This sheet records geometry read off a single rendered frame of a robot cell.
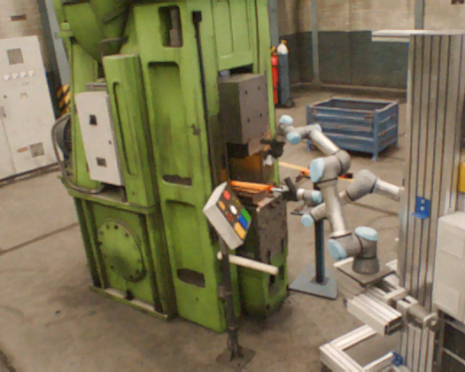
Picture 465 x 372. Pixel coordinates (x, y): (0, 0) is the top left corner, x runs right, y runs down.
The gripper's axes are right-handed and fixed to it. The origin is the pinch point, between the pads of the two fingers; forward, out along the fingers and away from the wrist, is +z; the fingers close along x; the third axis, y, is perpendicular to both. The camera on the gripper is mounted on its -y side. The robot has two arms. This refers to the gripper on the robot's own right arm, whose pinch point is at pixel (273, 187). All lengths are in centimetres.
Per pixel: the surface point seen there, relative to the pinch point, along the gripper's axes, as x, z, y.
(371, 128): 369, 66, 57
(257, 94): 3, 8, -64
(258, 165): 22.9, 26.0, -6.2
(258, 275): -16, 8, 62
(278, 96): 647, 382, 71
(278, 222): 9.1, 3.5, 31.1
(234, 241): -69, -16, 4
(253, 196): -10.4, 9.3, 3.5
